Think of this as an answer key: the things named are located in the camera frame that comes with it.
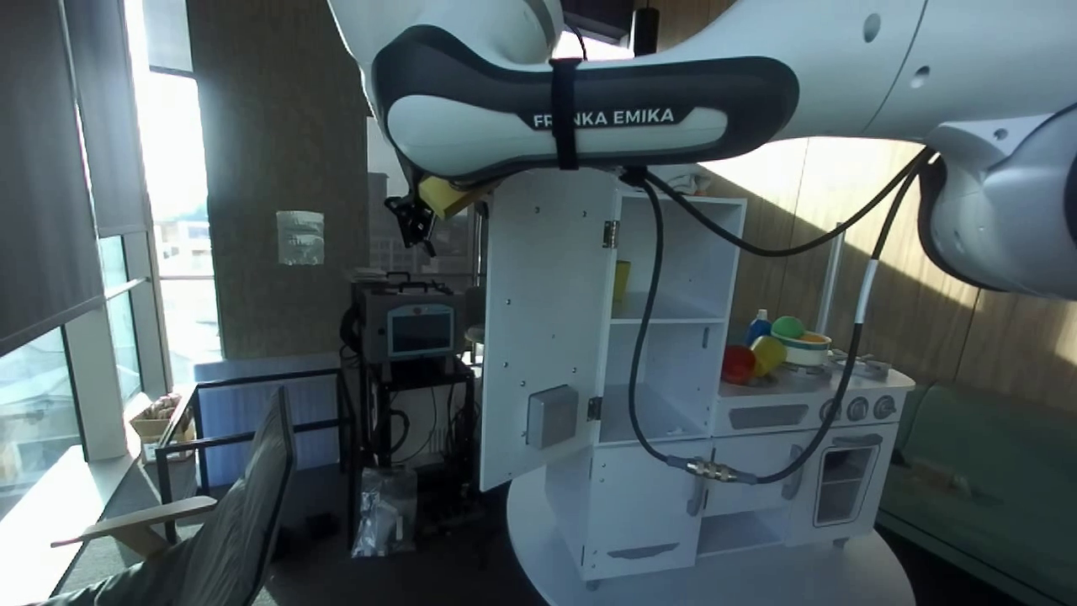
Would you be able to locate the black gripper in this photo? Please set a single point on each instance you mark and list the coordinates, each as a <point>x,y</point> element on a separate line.
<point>410,220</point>

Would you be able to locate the tall white fridge cabinet door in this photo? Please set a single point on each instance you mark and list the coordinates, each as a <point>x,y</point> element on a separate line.
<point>539,313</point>

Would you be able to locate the short white fridge cabinet door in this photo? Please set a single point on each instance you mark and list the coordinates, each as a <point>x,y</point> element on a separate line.
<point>640,511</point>

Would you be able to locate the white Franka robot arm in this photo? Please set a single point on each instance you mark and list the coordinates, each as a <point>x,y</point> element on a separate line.
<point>675,45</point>

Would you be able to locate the white under-counter cabinet door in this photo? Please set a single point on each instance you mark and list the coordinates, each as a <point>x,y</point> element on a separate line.
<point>751,474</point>

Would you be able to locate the grey device with screen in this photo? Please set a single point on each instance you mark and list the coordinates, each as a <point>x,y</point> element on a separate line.
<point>410,323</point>

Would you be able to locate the black equipment cart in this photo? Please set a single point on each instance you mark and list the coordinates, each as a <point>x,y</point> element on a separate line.
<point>372,438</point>

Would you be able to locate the clear plastic bag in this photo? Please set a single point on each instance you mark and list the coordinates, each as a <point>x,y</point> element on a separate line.
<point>386,516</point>

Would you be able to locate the black ceiling-mounted device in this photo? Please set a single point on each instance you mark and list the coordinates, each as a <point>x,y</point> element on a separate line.
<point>645,29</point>

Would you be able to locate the dark roller window blind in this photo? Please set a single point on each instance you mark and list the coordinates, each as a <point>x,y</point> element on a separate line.
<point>44,169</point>
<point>114,112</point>

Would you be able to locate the wooden folding deck chair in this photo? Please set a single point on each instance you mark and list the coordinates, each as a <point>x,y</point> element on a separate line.
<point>230,525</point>

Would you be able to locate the red toy cup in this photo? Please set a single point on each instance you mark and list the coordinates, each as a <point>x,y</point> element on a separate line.
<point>737,365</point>

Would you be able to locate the blue toy bottle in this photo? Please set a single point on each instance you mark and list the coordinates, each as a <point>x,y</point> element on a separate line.
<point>760,329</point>

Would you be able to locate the yellow toy cup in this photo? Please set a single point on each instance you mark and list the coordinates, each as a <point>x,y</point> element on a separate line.
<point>769,358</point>

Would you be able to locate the green toy item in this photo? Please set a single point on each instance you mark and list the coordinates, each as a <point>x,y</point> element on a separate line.
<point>790,329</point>

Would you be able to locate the white toy kitchen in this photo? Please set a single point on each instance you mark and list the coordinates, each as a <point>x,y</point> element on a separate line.
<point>761,420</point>

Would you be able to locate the white bowl with green rim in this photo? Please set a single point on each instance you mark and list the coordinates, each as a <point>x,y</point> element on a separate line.
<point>808,356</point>

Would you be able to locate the grey oven knob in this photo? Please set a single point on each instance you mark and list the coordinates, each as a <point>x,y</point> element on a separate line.
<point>834,411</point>
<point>855,410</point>
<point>882,406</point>

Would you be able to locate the round white platform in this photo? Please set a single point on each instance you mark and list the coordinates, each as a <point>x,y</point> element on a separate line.
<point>717,578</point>

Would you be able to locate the white toy oven door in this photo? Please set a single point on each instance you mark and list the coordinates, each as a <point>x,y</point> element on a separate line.
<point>847,475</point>

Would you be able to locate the green sofa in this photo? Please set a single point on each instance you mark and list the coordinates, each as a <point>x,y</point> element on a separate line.
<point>989,482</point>

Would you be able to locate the wrist camera with yellow mount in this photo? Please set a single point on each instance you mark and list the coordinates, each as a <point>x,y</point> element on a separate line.
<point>446,198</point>

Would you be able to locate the grey wall poster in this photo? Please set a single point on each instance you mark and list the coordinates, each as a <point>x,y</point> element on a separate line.
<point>301,236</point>

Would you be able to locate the black metal rail frame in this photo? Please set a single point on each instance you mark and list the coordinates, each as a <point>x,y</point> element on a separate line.
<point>270,375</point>

